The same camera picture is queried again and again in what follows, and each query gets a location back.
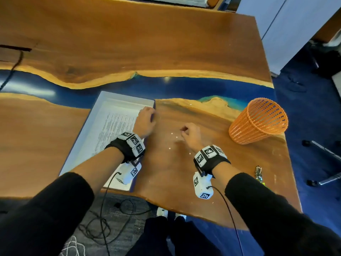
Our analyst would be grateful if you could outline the black office chair base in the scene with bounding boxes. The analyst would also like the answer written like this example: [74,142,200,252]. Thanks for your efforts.
[306,38,341,79]

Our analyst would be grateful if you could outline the person's left forearm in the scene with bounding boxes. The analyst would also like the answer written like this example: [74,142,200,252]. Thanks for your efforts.
[0,146,126,256]

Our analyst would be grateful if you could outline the person's dark trouser legs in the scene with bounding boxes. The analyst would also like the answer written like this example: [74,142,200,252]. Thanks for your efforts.
[125,215,222,256]

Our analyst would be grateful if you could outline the grey paper tray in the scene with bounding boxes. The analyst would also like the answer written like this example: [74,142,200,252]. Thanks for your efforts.
[59,90,156,192]

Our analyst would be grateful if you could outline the tangled black floor cable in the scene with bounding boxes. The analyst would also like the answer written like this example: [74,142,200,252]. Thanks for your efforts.
[77,198,153,246]

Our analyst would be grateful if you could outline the black wristband with marker cubes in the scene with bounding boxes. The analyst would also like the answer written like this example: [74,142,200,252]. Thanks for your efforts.
[193,144,231,177]
[105,132,146,164]

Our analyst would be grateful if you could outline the person's left hand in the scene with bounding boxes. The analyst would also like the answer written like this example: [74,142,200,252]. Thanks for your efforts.
[133,106,157,139]

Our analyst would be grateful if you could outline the person's right hand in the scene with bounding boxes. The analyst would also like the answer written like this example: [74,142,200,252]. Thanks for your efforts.
[180,122,205,153]

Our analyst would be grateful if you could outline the white cabinet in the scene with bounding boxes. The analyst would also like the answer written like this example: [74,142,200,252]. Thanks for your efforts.
[236,0,341,75]

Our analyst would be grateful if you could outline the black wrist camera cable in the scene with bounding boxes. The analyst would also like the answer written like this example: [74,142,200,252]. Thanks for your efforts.
[99,172,122,256]
[207,186,245,256]

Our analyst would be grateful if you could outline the orange plastic mesh basket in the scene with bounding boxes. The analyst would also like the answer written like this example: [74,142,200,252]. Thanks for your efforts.
[228,97,289,145]

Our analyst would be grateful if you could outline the black cable on table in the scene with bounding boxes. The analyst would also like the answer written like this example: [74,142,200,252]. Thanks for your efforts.
[0,50,24,91]

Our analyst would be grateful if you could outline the person's right forearm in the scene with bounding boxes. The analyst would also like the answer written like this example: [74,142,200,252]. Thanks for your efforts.
[212,162,341,256]

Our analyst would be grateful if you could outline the printed white paper sheet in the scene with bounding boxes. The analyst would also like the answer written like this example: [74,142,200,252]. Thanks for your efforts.
[71,100,150,188]

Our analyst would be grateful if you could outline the office chair base with castors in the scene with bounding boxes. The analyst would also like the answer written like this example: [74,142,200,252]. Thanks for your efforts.
[302,140,341,187]

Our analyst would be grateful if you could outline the white wrist camera with markers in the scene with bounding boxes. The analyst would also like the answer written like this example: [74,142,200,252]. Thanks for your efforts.
[193,172,214,200]
[116,162,142,185]

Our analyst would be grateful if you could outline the white coiled cable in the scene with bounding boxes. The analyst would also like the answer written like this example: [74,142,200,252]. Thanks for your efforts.
[59,235,86,256]

